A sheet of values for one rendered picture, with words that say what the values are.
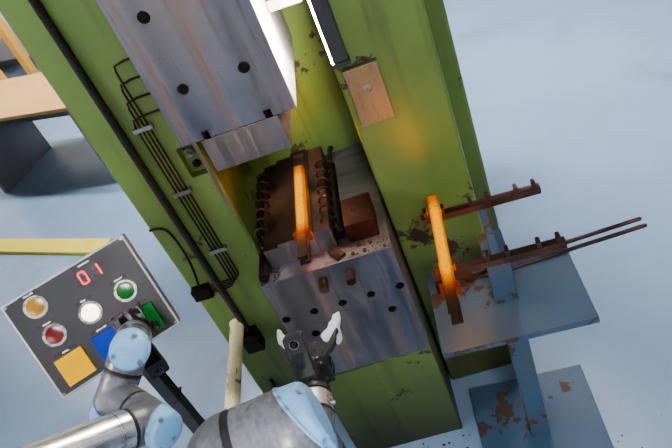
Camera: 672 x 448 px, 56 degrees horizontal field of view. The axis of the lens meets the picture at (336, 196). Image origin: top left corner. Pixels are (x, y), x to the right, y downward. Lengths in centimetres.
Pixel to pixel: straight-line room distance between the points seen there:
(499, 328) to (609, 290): 104
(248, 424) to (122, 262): 84
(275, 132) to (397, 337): 77
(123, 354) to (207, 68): 64
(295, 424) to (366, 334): 99
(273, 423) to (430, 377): 121
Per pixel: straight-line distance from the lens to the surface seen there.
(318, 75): 202
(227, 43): 146
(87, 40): 166
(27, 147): 577
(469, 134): 233
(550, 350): 255
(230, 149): 158
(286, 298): 182
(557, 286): 181
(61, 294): 178
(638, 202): 306
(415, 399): 224
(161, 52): 148
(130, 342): 131
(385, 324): 193
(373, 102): 167
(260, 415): 101
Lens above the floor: 206
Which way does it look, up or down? 36 degrees down
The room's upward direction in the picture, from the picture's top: 23 degrees counter-clockwise
